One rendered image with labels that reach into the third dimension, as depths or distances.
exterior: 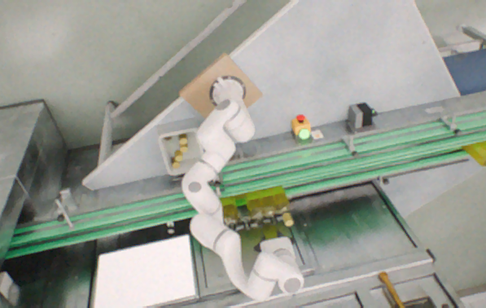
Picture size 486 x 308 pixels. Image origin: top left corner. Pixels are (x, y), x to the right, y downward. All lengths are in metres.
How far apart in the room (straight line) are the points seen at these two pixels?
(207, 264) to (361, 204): 0.77
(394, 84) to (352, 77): 0.22
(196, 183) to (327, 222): 0.80
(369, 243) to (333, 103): 0.64
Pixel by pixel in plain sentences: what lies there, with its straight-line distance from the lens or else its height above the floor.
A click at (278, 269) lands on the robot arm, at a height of 1.59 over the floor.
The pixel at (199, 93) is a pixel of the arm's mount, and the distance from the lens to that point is 1.71.
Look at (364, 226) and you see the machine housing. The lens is 1.94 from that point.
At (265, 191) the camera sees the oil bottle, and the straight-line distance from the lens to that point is 1.81.
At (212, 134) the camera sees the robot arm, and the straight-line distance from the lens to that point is 1.37.
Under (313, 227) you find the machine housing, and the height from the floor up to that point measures 1.08.
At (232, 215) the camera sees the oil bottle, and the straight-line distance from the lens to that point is 1.73.
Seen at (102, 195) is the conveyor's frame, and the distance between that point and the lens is 1.97.
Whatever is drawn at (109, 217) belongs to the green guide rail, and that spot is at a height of 0.94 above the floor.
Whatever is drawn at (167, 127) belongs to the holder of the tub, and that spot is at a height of 0.79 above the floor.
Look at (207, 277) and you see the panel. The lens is 1.75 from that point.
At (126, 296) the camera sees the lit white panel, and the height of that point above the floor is 1.24.
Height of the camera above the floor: 2.27
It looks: 51 degrees down
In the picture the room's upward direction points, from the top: 163 degrees clockwise
